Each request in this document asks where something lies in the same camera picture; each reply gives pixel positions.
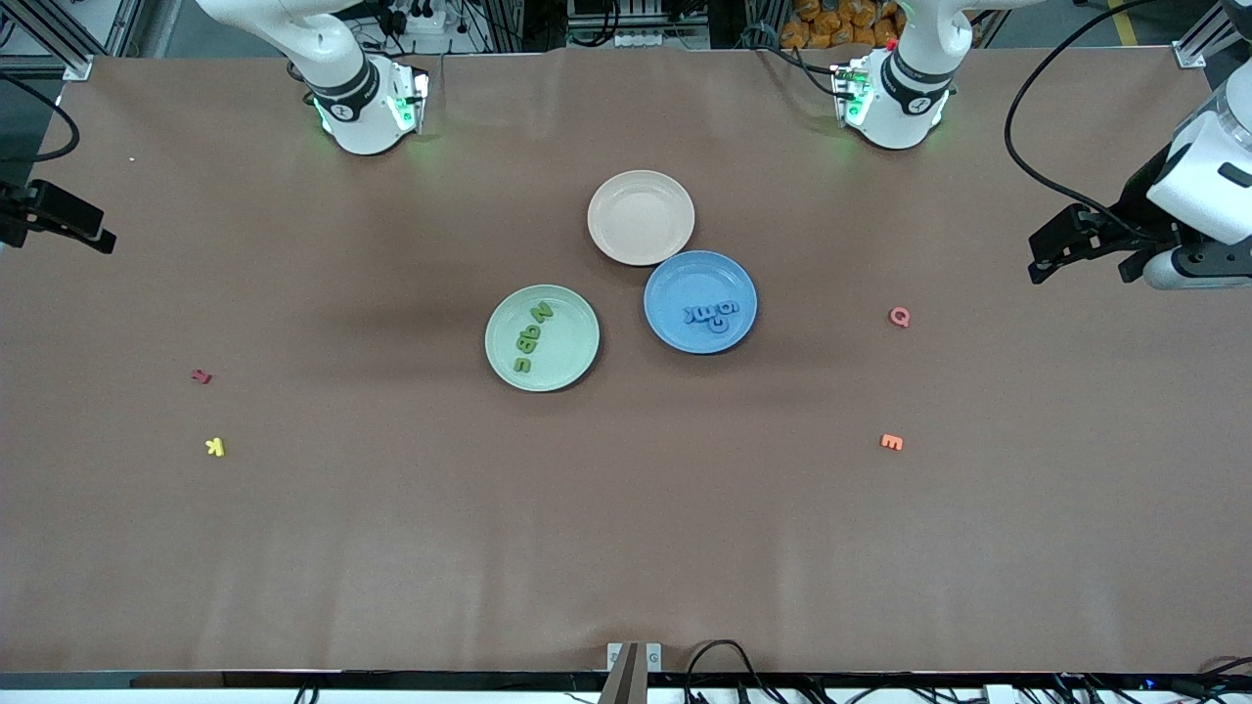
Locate brown mounting post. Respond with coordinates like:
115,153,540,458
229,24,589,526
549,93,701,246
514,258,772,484
597,642,648,704

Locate silver mounting bracket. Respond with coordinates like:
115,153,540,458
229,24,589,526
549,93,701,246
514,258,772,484
606,641,663,674

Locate orange fruit net bag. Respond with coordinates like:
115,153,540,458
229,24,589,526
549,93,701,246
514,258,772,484
782,0,901,50

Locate beige plate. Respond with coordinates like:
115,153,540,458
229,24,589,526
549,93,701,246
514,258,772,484
587,169,696,267

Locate black looped cable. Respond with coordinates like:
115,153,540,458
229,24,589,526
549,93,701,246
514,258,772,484
683,638,783,704

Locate green plate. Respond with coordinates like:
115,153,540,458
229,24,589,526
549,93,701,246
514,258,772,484
484,284,602,393

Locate brown table cover sheet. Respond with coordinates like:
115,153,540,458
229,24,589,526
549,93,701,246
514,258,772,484
0,44,1252,678

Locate blue plate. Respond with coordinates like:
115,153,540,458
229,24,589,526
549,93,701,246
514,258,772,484
643,249,759,355

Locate aluminium frame post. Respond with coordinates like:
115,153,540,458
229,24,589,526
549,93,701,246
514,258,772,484
1177,0,1252,69
20,0,96,82

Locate white power strip with plugs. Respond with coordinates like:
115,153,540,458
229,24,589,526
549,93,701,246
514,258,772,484
386,0,447,36

